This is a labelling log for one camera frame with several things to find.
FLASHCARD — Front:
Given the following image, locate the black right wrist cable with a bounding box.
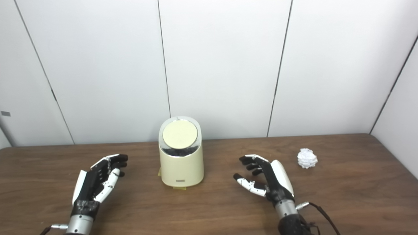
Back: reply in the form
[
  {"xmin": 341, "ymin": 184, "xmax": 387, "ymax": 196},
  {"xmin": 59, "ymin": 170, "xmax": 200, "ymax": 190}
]
[{"xmin": 296, "ymin": 202, "xmax": 342, "ymax": 235}]

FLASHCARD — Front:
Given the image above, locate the white paper ball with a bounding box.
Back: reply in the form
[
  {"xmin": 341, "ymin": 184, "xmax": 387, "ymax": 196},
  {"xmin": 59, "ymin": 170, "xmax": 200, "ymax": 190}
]
[{"xmin": 297, "ymin": 148, "xmax": 318, "ymax": 169}]

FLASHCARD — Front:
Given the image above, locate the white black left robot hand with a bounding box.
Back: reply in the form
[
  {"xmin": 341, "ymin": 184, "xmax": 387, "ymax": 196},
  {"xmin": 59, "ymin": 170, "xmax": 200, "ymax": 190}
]
[{"xmin": 71, "ymin": 154, "xmax": 128, "ymax": 216}]

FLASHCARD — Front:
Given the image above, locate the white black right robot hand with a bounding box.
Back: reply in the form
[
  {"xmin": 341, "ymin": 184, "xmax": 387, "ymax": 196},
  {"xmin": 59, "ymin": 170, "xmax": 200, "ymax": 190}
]
[{"xmin": 233, "ymin": 154, "xmax": 295, "ymax": 209}]

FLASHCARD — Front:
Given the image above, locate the round cream bin lid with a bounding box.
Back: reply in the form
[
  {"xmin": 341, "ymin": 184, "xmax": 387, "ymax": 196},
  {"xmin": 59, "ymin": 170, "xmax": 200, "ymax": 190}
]
[{"xmin": 162, "ymin": 120, "xmax": 198, "ymax": 148}]

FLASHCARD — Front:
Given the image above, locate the cream-colored bin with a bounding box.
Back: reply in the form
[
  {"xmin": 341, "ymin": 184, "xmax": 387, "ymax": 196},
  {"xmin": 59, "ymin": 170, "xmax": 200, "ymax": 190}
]
[{"xmin": 158, "ymin": 116, "xmax": 205, "ymax": 188}]

